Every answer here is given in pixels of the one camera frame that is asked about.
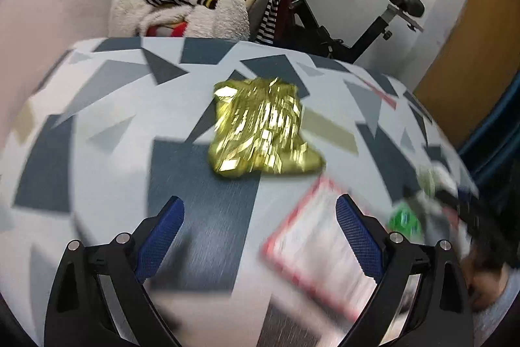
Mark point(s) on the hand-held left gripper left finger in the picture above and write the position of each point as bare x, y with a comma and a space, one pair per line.
162, 241

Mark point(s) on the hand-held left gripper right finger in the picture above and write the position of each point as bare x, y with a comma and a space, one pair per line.
359, 237

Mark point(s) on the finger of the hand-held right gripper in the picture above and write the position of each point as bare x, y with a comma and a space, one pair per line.
455, 202

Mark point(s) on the red bordered plastic packet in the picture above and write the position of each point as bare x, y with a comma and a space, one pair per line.
317, 249

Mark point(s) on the green round container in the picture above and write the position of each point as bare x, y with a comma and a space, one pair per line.
404, 221

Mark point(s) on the gold foil wrapper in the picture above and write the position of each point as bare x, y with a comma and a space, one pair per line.
260, 127

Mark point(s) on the blue curtain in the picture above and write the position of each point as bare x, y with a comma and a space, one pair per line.
495, 127

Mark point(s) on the wooden door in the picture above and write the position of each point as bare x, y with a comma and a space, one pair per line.
467, 66

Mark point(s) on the red white cloth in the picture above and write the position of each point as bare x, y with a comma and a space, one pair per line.
162, 30

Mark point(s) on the white fluffy blanket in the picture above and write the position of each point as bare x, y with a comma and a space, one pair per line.
219, 21

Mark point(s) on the beige chair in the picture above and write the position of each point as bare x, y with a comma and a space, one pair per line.
260, 5

